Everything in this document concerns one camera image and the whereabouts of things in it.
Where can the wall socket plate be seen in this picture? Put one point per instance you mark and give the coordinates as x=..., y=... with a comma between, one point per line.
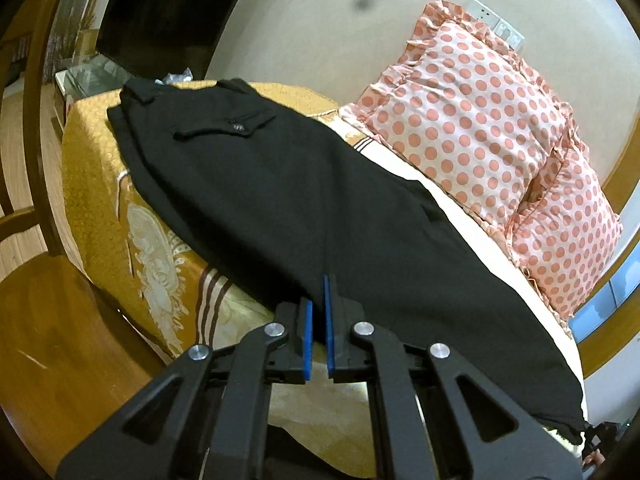
x=500, y=22

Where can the wooden headboard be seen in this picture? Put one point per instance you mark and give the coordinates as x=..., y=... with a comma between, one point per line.
x=612, y=280

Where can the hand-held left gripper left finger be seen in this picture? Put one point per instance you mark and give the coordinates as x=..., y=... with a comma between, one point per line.
x=307, y=340

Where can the glass bedside table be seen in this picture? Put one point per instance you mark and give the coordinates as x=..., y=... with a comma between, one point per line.
x=82, y=77

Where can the large polka dot pillow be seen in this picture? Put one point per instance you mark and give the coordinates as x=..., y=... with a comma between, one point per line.
x=462, y=110

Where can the black pants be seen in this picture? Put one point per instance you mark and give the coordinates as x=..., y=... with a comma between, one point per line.
x=310, y=200

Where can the golden patterned bedspread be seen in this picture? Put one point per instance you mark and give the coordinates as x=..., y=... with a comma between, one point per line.
x=150, y=220

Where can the wooden chair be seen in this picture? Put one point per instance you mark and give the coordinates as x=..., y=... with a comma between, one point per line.
x=30, y=160

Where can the small polka dot pillow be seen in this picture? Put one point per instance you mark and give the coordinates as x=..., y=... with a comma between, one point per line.
x=567, y=240

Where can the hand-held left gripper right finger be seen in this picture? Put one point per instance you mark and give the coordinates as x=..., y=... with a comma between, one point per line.
x=329, y=330

